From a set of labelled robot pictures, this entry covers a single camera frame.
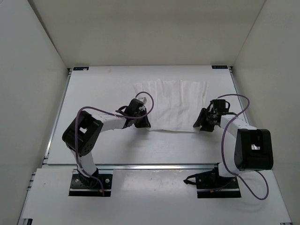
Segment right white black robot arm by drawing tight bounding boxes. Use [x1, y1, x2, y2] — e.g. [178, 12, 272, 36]
[193, 99, 274, 188]

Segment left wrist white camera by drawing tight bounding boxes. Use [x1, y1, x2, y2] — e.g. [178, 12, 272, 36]
[138, 97, 147, 105]

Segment left blue corner label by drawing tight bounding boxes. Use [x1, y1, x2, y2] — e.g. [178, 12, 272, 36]
[73, 67, 89, 71]

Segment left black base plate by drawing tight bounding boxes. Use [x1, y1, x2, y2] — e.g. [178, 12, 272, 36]
[68, 170, 113, 197]

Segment blue corner label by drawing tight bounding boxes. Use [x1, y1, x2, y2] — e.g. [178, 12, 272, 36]
[73, 67, 89, 71]
[211, 65, 228, 69]

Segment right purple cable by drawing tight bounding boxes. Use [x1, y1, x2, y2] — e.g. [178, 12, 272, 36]
[217, 94, 270, 201]

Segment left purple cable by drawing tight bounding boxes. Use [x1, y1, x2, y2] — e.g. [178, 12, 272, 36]
[74, 91, 154, 181]

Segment aluminium front rail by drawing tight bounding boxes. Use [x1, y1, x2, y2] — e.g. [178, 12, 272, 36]
[42, 164, 265, 171]

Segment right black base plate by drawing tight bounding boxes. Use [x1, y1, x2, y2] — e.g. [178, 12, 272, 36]
[183, 166, 241, 199]

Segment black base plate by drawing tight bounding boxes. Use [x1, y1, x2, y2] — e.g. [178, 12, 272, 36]
[183, 166, 241, 199]
[68, 170, 113, 197]

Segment right blue corner label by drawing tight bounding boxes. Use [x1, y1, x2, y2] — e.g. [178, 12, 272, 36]
[211, 65, 228, 69]

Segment purple cable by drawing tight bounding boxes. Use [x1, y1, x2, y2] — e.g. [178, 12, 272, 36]
[217, 94, 270, 201]
[74, 91, 154, 181]

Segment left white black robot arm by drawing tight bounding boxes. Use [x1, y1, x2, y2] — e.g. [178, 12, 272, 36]
[62, 97, 151, 189]

